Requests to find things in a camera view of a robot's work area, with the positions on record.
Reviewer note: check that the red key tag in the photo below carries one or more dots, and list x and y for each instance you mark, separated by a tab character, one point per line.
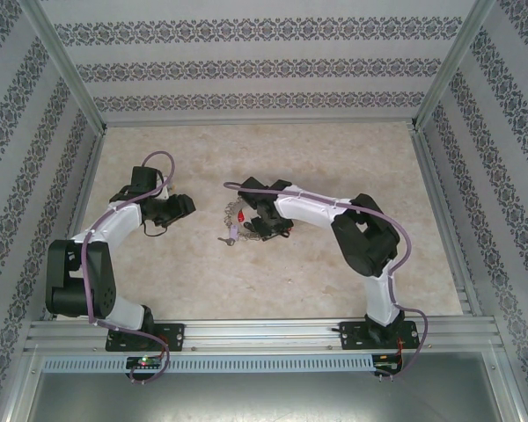
241	216

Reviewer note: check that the grey metal keyring disc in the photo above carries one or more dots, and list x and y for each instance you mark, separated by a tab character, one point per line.
237	208

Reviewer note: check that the lilac tag key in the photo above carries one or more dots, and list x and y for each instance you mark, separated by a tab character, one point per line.
232	230

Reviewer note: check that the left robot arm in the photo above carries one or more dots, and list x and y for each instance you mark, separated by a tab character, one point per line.
114	222

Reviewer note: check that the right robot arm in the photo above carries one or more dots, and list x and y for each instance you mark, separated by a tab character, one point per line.
308	208

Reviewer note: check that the left controller board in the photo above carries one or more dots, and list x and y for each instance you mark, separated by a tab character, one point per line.
143	363

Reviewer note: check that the controller board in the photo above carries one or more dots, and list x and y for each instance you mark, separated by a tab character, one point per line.
387	367
143	363

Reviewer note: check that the grey metal panel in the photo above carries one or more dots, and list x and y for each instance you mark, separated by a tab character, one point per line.
264	400

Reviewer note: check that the right controller board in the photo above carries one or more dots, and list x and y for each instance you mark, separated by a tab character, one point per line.
387	367

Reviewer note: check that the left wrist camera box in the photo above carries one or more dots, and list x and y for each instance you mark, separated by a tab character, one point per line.
163	191

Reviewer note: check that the aluminium side floor rail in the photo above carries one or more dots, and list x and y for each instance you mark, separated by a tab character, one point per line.
426	154
89	176

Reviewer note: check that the aluminium back floor rail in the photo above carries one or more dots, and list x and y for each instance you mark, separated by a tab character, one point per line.
264	122

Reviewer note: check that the aluminium mounting rail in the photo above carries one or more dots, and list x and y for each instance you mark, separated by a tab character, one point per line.
264	336

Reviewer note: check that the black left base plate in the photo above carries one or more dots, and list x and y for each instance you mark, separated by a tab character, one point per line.
173	336

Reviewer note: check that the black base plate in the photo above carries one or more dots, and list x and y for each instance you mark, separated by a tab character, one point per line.
349	336
173	336

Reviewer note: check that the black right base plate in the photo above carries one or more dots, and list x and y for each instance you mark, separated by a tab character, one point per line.
349	336

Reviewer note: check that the aluminium corner post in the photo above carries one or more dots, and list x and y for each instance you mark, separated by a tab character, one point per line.
449	66
66	66

